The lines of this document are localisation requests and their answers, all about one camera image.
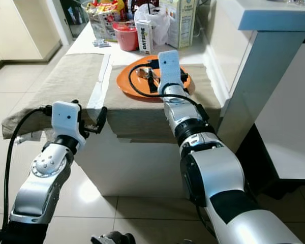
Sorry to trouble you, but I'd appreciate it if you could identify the red instant noodle bowl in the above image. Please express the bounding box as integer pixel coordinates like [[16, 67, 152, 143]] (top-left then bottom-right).
[[113, 23, 139, 51]]

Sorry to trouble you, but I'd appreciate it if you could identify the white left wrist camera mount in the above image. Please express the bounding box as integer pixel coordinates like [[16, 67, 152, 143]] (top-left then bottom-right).
[[51, 101, 87, 151]]

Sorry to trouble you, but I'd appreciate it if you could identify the white plastic bag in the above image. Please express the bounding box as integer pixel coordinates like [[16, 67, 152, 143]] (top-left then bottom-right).
[[133, 5, 171, 46]]

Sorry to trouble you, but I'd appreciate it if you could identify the white kitchen island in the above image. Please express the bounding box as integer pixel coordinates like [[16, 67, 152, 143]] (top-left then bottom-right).
[[66, 20, 224, 199]]

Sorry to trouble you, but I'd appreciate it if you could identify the white Oatside drink carton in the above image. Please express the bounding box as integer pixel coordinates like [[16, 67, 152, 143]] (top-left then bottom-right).
[[136, 20, 153, 55]]

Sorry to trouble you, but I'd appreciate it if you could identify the dark red snack bag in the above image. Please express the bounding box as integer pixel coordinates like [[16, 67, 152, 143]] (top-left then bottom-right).
[[126, 0, 148, 13]]

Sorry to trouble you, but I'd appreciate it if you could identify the large cream printed carton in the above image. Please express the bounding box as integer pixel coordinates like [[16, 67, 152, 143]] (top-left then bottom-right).
[[165, 0, 197, 49]]

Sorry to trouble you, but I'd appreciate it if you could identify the red yellow snack bag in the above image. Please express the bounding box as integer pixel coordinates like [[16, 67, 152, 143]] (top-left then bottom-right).
[[87, 0, 125, 16]]

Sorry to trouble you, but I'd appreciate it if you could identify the beige kitchen cabinet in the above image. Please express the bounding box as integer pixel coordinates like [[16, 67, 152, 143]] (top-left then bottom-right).
[[0, 0, 67, 64]]

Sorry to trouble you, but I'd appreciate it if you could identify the white raised bar counter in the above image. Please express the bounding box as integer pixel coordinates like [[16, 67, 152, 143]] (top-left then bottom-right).
[[196, 0, 305, 181]]

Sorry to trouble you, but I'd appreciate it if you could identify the orange plate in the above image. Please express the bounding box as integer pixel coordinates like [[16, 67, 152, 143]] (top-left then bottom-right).
[[116, 55, 194, 101]]

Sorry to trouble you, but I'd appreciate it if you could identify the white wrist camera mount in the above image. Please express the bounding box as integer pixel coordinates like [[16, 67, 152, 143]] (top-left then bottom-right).
[[51, 101, 87, 151], [158, 50, 184, 97]]

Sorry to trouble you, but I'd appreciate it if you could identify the beige linen placemat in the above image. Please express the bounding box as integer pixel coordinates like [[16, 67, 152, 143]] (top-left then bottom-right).
[[106, 64, 223, 143], [1, 52, 106, 139]]

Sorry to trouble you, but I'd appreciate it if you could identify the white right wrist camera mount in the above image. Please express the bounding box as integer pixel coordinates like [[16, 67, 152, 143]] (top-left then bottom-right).
[[158, 50, 184, 97]]

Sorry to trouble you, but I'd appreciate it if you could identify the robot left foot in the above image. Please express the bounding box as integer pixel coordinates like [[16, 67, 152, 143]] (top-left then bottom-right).
[[90, 231, 135, 244]]

